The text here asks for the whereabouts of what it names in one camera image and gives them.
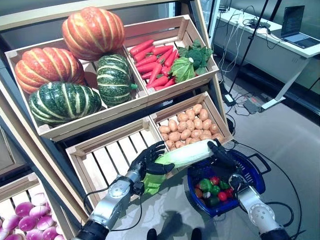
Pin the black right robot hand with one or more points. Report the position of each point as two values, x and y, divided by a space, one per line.
228 162

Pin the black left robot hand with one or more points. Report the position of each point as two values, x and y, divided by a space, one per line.
142 162

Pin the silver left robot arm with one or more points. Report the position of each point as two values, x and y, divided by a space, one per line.
112 200

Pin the blue plastic shopping basket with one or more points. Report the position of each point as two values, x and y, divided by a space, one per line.
255 182

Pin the red apple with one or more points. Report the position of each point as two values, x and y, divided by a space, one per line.
215 180

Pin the dark green bell pepper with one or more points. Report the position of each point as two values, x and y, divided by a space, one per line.
223 185

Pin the brown potato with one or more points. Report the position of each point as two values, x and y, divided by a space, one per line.
218 136
203 114
197 109
170 144
182 117
174 136
190 114
164 137

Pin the red bell pepper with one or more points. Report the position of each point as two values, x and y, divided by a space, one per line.
228 192

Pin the small green pepper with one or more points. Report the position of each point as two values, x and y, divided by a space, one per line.
215 190

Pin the wooden cabbage crate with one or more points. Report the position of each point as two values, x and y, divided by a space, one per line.
112 155

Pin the bumpy light green fruit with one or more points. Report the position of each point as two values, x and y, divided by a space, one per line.
205 185

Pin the red tomato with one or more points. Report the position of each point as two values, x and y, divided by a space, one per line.
222 196

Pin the white garlic bulb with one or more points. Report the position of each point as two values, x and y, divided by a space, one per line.
206 195

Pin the dark green cucumber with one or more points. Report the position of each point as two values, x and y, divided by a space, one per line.
212 201

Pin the orange fruit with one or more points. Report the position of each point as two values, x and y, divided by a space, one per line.
198 193

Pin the wooden potato crate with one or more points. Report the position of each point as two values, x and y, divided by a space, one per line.
216 113

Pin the grey power strip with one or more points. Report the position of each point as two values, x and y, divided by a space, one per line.
251 108

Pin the wooden pumpkin crate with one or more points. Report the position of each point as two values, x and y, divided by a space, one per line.
95 123

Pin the black power adapter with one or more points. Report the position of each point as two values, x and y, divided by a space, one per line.
230 99

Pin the black robot left foot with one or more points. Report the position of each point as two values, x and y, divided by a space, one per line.
152 235

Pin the black robot foot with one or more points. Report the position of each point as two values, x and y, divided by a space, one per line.
196 235
152 235

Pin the black robot right foot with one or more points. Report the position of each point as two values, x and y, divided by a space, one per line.
196 235

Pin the red orange carrot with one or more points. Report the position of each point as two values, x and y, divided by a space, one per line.
143 54
145 61
171 58
163 57
157 81
155 73
162 50
147 67
141 47

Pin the green striped pumpkin with stem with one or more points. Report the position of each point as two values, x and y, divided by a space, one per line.
113 80

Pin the wooden carrot crate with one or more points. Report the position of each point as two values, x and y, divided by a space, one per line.
185 78

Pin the green cabbage head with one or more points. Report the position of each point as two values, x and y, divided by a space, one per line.
182 70

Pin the dark green broccoli bunch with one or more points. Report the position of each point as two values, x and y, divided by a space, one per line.
200 56

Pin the purple white turnip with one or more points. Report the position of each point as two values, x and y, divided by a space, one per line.
38 211
24 208
45 223
38 200
50 234
27 223
33 234

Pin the white office desk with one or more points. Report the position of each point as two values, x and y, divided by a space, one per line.
280 60

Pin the black tripod stand with sensor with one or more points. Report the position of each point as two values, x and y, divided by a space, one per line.
247 48

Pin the orange striped pumpkin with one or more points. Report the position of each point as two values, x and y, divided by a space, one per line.
92 32
47 68

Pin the open grey laptop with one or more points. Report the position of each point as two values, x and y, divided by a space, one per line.
295 22

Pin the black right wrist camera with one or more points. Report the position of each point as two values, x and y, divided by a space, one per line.
234 182

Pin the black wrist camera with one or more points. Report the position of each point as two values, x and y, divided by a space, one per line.
234 182
138 188

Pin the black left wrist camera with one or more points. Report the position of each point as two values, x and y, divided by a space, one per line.
138 188

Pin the wooden display shelf frame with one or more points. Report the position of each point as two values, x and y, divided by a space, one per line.
50 18

